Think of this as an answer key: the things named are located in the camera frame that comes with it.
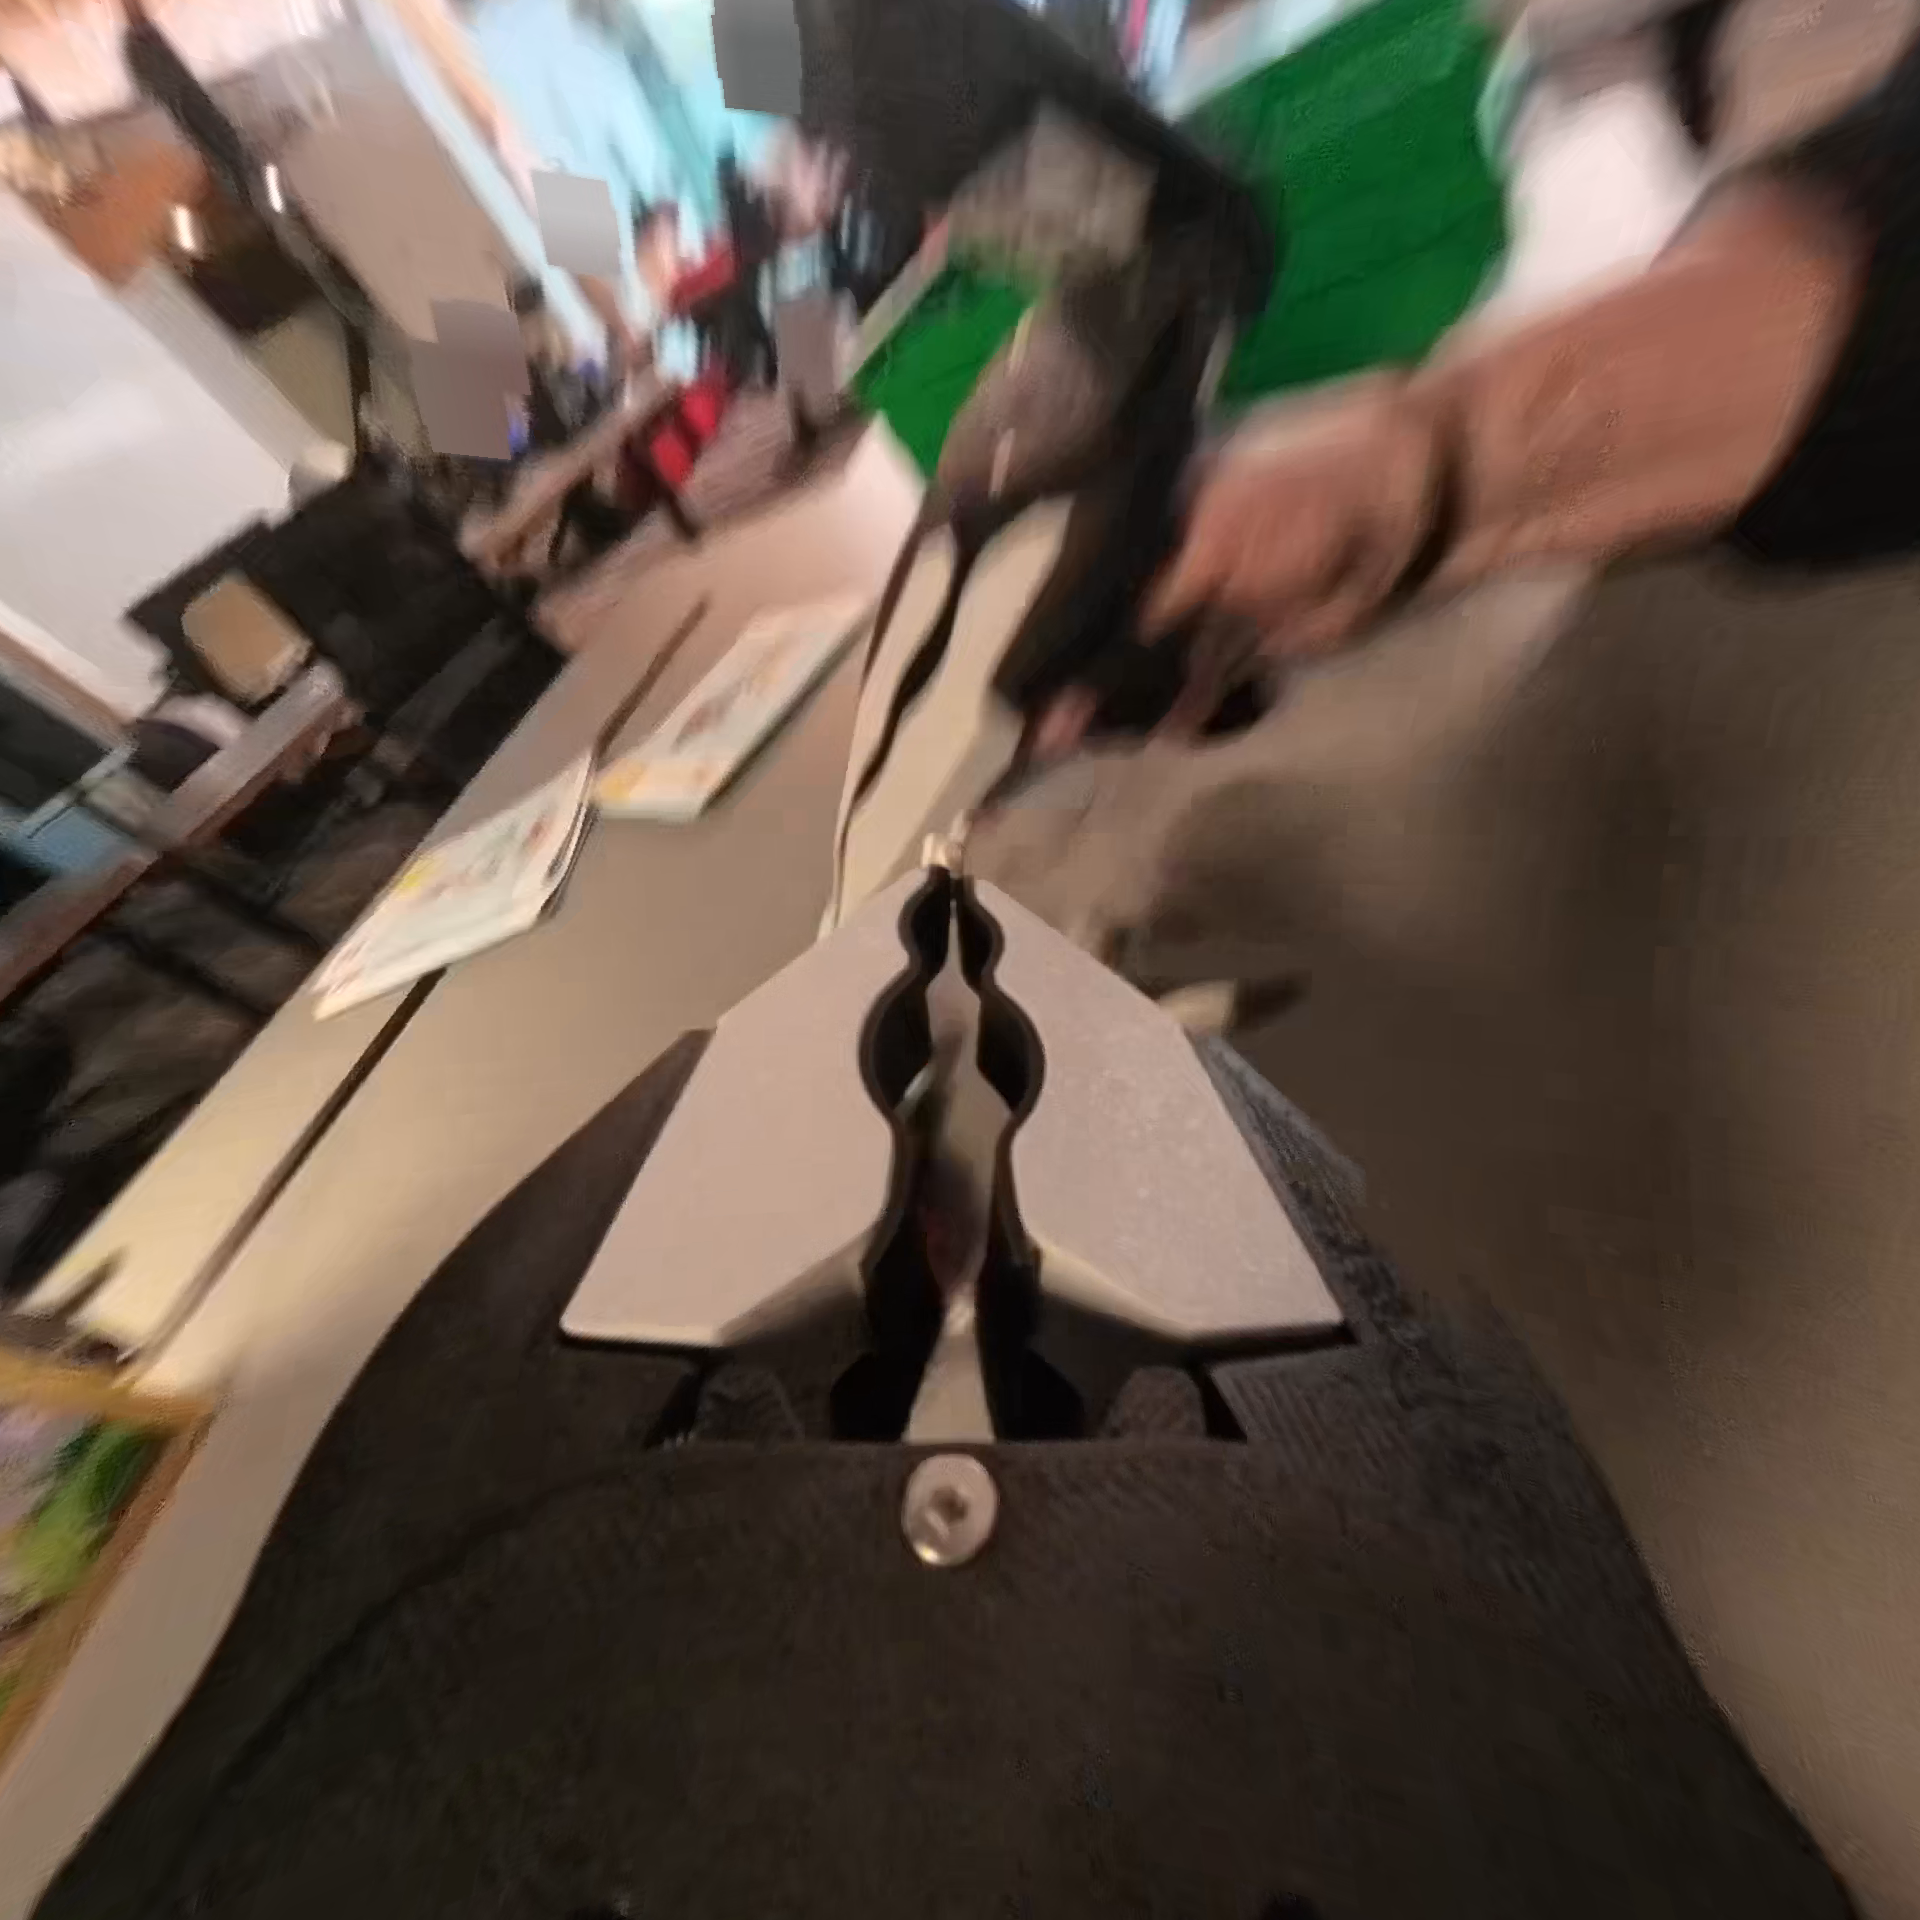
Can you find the wooden framed picture board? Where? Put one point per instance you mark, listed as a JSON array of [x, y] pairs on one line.
[[77, 1500]]

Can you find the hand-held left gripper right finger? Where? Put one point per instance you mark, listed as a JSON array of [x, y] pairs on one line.
[[1157, 1184]]

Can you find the person's right hand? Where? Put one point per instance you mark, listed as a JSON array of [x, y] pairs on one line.
[[1322, 510]]

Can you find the black chair with tan back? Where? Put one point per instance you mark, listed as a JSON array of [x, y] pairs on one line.
[[242, 637]]

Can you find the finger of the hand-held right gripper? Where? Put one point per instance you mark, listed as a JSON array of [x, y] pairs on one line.
[[859, 810]]

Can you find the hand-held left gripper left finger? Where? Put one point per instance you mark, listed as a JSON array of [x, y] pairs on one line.
[[751, 1168]]

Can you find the green plastic bin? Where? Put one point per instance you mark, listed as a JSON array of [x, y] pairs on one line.
[[1351, 224]]

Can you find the person's right forearm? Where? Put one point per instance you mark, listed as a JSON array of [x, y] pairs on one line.
[[1622, 388]]

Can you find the yellow-cornered instruction booklet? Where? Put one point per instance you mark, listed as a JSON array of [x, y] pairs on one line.
[[735, 704]]

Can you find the wooden table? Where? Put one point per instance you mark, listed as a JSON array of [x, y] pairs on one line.
[[182, 810]]

